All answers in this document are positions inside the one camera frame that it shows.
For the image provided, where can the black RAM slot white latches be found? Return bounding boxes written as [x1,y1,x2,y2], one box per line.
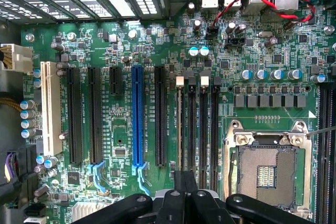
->
[199,76,210,191]
[175,76,185,172]
[328,83,336,224]

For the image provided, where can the metal CPU socket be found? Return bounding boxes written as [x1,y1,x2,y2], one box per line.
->
[222,119,313,221]

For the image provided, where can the silver chipset heatsink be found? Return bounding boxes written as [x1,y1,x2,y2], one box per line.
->
[71,200,118,222]

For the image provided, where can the long black expansion slot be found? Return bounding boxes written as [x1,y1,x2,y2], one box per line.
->
[87,66,110,196]
[154,66,167,167]
[66,67,83,164]

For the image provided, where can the long blue expansion slot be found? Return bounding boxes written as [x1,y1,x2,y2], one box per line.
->
[130,65,152,196]

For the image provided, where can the green Dell motherboard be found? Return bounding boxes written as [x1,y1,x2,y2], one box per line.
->
[20,6,336,224]

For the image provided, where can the short black expansion slot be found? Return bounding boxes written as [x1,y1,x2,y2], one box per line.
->
[109,66,123,96]

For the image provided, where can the metal socket locking lever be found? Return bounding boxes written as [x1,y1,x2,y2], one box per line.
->
[304,126,336,140]

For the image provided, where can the white PCI expansion slot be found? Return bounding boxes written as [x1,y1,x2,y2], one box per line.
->
[40,61,63,156]

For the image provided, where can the white power connector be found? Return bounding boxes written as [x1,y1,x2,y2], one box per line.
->
[0,43,34,74]

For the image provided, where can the black connector purple wires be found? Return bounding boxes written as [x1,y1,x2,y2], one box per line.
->
[0,144,38,205]

